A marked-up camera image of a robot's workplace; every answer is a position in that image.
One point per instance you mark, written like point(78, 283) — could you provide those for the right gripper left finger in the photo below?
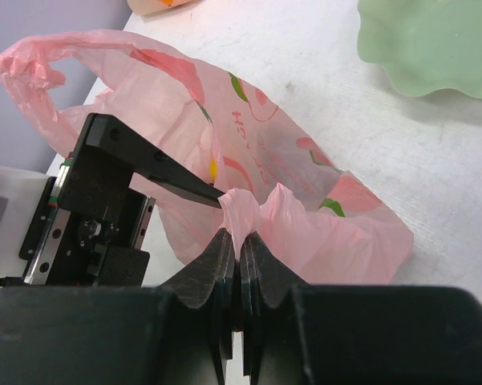
point(174, 333)

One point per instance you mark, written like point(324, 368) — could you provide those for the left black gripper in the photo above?
point(64, 248)

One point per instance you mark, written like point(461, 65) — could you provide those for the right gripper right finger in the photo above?
point(298, 333)

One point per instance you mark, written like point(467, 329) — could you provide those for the pink plastic bag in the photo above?
point(324, 224)

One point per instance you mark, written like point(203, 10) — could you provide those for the green leaf-shaped plate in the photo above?
point(424, 46)

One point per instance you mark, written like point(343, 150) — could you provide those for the yellow pear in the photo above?
point(213, 170)

